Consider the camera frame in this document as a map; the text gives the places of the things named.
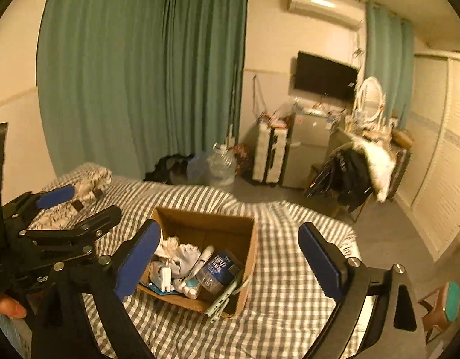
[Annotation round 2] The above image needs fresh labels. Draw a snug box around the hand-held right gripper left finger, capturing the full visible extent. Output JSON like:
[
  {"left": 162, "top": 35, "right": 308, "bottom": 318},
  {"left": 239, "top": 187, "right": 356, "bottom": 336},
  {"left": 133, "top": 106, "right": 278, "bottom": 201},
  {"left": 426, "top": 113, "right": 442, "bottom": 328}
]
[{"left": 31, "top": 220, "right": 162, "bottom": 359}]

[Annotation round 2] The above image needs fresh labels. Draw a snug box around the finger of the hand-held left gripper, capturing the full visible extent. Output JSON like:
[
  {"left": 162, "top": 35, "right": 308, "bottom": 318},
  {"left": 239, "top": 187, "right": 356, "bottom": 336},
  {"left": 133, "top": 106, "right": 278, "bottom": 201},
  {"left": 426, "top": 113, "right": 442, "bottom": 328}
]
[
  {"left": 2, "top": 184, "right": 77, "bottom": 229},
  {"left": 19, "top": 205, "right": 122, "bottom": 245}
]

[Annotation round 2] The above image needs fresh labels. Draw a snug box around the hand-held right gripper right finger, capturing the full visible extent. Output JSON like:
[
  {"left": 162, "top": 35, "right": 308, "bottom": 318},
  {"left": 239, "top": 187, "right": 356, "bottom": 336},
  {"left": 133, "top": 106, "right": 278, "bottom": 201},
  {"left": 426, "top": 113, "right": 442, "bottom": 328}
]
[{"left": 298, "top": 222, "right": 427, "bottom": 359}]

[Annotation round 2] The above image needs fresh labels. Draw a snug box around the white plug adapter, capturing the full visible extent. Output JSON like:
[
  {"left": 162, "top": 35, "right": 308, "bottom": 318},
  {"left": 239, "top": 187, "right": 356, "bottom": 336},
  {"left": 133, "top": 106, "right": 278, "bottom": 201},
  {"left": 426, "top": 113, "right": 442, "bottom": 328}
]
[{"left": 150, "top": 262, "right": 174, "bottom": 292}]

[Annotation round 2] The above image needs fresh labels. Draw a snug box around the white cloth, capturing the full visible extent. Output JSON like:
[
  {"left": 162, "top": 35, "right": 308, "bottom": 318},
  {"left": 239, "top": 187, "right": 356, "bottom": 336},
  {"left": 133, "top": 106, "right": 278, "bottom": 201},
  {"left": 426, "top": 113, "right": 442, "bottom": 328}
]
[{"left": 155, "top": 236, "right": 184, "bottom": 266}]

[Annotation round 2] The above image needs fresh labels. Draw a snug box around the blue blister pack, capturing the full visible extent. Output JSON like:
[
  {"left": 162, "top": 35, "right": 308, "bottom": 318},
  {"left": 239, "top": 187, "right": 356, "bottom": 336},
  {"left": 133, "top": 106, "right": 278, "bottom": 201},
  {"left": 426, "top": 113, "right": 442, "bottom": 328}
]
[{"left": 144, "top": 282, "right": 178, "bottom": 296}]

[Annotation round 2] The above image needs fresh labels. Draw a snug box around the floral tissue pack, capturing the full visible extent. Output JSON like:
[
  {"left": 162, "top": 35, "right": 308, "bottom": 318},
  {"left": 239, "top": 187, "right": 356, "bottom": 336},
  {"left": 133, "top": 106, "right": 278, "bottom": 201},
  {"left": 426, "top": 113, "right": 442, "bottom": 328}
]
[{"left": 178, "top": 275, "right": 202, "bottom": 299}]

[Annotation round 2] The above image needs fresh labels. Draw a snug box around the brown cardboard box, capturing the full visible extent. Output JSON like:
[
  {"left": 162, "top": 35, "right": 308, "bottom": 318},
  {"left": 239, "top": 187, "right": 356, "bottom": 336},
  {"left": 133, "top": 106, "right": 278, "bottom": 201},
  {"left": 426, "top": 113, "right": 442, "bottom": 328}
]
[{"left": 136, "top": 207, "right": 258, "bottom": 317}]

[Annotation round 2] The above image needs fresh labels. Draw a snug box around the clear plastic bottle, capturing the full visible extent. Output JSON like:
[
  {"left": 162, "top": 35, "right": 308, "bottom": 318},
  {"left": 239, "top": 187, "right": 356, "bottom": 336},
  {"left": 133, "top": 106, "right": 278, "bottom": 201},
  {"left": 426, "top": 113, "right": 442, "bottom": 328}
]
[{"left": 196, "top": 252, "right": 243, "bottom": 296}]

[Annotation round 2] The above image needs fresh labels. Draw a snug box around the pale green folding stand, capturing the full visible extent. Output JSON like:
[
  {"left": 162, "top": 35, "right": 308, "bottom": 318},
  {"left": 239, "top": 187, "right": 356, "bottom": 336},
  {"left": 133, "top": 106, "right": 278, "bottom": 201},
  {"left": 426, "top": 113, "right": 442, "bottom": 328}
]
[{"left": 205, "top": 269, "right": 250, "bottom": 324}]

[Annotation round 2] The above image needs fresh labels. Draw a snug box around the person's left hand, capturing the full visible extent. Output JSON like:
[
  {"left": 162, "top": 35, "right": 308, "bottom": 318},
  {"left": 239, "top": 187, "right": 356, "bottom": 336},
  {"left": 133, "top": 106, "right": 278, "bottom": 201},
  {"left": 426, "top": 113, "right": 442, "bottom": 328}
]
[{"left": 0, "top": 293, "right": 28, "bottom": 321}]

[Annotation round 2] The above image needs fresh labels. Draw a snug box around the floral blanket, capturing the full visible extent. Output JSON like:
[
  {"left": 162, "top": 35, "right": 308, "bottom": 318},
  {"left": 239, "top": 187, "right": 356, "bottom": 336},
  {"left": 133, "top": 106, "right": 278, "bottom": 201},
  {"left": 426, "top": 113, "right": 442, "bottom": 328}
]
[{"left": 28, "top": 162, "right": 114, "bottom": 230}]

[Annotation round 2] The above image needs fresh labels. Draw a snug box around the dark cloth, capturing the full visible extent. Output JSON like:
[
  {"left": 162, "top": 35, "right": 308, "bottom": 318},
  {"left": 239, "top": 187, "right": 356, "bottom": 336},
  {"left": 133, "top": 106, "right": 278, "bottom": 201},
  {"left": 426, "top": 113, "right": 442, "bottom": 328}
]
[{"left": 144, "top": 154, "right": 195, "bottom": 185}]

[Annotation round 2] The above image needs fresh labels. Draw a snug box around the grey mini fridge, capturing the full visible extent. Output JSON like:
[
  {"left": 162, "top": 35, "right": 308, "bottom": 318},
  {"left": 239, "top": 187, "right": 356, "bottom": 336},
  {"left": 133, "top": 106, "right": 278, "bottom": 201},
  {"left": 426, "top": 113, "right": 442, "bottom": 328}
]
[{"left": 280, "top": 114, "right": 333, "bottom": 189}]

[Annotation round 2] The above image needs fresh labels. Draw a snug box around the white garment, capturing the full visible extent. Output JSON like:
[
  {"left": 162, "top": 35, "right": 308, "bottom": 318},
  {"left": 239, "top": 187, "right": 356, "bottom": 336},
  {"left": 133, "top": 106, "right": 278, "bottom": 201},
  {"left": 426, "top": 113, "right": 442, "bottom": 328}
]
[{"left": 351, "top": 136, "right": 397, "bottom": 203}]

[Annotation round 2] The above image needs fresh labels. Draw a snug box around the dark suitcase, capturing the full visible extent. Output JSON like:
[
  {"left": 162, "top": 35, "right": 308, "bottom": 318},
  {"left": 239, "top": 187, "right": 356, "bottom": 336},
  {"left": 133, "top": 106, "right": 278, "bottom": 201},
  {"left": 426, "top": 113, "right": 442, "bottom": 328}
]
[{"left": 387, "top": 146, "right": 412, "bottom": 200}]

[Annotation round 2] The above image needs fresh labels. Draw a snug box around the white striped suitcase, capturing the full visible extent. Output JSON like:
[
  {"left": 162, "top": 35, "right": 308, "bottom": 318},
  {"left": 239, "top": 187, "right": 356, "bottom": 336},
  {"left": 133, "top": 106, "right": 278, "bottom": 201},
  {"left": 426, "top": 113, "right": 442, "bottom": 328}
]
[{"left": 252, "top": 121, "right": 289, "bottom": 185}]

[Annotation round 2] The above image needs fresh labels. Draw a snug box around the clear water jug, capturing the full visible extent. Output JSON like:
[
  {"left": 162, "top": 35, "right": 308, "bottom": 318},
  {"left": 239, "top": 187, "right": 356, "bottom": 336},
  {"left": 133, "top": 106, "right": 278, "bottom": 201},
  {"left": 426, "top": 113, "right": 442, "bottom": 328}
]
[{"left": 208, "top": 144, "right": 237, "bottom": 195}]

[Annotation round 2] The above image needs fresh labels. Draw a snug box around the teal topped wooden stool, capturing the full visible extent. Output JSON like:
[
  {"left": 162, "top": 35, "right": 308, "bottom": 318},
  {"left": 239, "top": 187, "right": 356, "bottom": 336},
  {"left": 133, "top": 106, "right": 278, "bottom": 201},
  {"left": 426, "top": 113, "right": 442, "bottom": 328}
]
[{"left": 419, "top": 281, "right": 460, "bottom": 343}]

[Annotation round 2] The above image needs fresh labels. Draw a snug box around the teal curtain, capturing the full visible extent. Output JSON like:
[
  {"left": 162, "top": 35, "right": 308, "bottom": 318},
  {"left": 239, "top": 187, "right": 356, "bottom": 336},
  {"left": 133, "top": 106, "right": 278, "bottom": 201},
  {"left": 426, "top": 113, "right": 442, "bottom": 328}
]
[
  {"left": 37, "top": 0, "right": 171, "bottom": 180},
  {"left": 164, "top": 0, "right": 249, "bottom": 158},
  {"left": 365, "top": 0, "right": 415, "bottom": 130}
]

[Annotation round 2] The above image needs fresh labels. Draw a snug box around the dark patterned bag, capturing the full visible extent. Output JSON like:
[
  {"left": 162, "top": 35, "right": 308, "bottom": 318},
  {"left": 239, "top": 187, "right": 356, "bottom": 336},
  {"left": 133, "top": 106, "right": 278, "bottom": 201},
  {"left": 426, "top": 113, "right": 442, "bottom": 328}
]
[{"left": 234, "top": 144, "right": 254, "bottom": 180}]

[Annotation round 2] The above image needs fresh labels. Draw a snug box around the white louvred wardrobe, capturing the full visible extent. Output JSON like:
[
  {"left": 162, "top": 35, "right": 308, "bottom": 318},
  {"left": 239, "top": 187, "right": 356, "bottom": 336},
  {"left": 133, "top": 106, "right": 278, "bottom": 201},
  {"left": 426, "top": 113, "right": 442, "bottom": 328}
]
[{"left": 396, "top": 50, "right": 460, "bottom": 262}]

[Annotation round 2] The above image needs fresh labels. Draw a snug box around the white oval mirror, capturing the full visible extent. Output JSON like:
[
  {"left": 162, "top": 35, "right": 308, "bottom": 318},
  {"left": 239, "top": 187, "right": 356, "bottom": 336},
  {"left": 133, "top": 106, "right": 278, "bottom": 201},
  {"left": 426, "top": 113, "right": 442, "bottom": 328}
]
[{"left": 353, "top": 77, "right": 387, "bottom": 126}]

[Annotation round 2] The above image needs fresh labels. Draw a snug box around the white air conditioner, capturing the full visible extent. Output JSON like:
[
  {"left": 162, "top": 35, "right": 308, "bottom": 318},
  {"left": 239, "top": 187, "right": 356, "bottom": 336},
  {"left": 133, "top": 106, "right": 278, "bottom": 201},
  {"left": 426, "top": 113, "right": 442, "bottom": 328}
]
[{"left": 288, "top": 0, "right": 365, "bottom": 29}]

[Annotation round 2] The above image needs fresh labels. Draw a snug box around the black wall cable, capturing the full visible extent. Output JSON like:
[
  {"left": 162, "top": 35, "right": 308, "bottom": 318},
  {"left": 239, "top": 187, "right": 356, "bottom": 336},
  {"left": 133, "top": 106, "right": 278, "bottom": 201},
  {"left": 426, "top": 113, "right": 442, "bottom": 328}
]
[{"left": 252, "top": 75, "right": 261, "bottom": 120}]

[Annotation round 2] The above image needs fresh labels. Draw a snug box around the black wall television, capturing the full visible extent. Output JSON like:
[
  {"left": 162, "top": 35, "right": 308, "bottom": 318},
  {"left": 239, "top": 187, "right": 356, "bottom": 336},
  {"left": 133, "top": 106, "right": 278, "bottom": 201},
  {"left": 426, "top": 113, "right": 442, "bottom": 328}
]
[{"left": 293, "top": 50, "right": 360, "bottom": 102}]

